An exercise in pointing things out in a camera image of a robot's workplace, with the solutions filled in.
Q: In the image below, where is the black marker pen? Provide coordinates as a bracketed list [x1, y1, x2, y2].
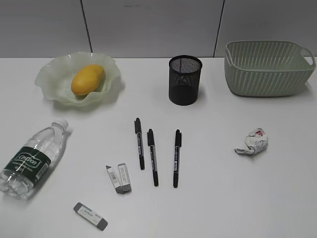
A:
[173, 129, 182, 188]
[147, 128, 159, 186]
[134, 118, 145, 170]

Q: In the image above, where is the grey eraser with text sleeve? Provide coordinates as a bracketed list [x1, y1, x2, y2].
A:
[118, 163, 131, 192]

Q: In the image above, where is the yellow mango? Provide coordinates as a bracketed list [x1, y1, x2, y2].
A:
[71, 64, 105, 96]

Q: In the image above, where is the grey eraser with barcode sleeve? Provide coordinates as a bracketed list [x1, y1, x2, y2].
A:
[106, 165, 124, 194]

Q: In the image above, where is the waste paper ball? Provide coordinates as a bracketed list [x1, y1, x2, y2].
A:
[234, 128, 268, 155]

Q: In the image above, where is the grey eraser with green stripe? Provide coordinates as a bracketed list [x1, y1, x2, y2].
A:
[73, 202, 107, 227]

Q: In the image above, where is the clear water bottle green label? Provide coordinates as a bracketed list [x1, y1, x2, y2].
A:
[0, 119, 68, 198]

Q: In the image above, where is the black mesh pen holder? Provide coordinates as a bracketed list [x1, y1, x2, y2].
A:
[168, 55, 203, 106]

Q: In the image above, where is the pale green woven plastic basket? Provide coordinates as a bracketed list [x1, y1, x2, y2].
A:
[224, 40, 317, 97]

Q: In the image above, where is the pale green wavy glass plate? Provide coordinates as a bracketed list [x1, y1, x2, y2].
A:
[35, 52, 121, 107]

